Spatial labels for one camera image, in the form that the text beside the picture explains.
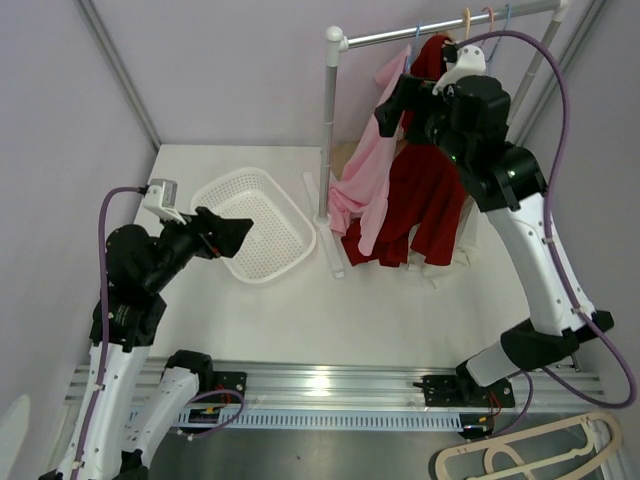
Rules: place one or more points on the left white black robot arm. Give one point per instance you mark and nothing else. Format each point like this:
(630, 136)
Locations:
(107, 442)

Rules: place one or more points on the beige t shirt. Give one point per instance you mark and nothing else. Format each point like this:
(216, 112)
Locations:
(340, 154)

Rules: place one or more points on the light blue wire hanger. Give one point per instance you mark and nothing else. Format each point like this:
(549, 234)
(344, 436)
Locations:
(415, 49)

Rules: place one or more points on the red t shirt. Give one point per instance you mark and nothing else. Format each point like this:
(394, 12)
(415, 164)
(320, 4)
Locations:
(424, 205)

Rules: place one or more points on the black mounting plate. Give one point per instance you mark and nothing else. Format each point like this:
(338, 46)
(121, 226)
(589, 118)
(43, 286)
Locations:
(220, 385)
(440, 390)

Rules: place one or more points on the beige plastic hanger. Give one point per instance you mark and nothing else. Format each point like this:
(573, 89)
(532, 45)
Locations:
(466, 18)

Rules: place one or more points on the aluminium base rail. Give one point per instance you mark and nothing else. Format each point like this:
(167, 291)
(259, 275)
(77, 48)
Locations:
(344, 388)

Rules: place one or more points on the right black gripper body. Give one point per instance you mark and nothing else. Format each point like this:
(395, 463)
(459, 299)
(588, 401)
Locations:
(430, 120)

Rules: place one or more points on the cream hanger on floor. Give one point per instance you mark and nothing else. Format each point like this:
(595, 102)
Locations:
(571, 448)

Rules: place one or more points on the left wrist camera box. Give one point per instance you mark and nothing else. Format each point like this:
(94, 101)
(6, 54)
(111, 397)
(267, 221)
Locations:
(160, 198)

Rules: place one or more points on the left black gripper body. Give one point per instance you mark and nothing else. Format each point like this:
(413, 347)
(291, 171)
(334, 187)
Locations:
(182, 242)

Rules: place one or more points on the pink t shirt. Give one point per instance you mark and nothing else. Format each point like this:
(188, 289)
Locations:
(362, 191)

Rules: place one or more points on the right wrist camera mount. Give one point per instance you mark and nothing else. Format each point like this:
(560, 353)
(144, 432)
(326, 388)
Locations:
(462, 62)

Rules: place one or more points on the cream white t shirt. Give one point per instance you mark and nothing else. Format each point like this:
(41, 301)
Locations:
(465, 252)

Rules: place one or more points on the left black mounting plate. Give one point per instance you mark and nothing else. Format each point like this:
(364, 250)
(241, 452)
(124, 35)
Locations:
(220, 385)

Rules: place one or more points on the silver clothes rack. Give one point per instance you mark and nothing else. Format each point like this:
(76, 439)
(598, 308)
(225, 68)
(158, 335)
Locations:
(337, 42)

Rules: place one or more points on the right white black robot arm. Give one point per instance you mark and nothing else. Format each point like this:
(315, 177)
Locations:
(466, 121)

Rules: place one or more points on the pink wire hanger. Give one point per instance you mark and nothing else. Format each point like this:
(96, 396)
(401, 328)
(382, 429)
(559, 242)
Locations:
(489, 49)

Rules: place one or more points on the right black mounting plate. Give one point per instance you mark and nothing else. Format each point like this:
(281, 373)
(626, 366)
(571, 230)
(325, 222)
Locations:
(440, 390)

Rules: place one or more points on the white slotted cable duct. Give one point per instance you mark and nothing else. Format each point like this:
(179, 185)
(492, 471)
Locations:
(393, 421)

